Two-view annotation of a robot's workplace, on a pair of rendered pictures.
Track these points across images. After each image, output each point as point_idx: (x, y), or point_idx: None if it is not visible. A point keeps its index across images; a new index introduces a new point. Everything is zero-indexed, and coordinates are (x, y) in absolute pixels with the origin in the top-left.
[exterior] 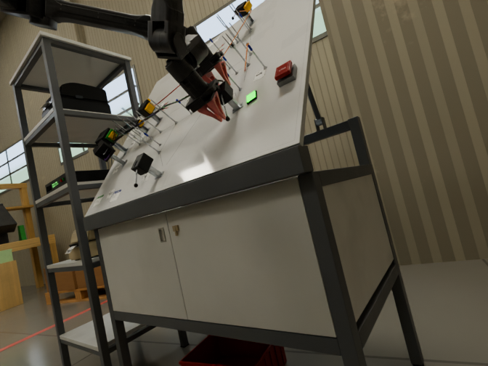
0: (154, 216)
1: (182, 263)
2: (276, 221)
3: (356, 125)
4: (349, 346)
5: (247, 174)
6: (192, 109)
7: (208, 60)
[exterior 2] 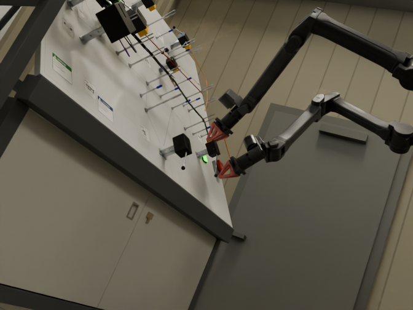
0: (137, 187)
1: (132, 250)
2: (198, 255)
3: None
4: None
5: (217, 225)
6: (237, 171)
7: (230, 131)
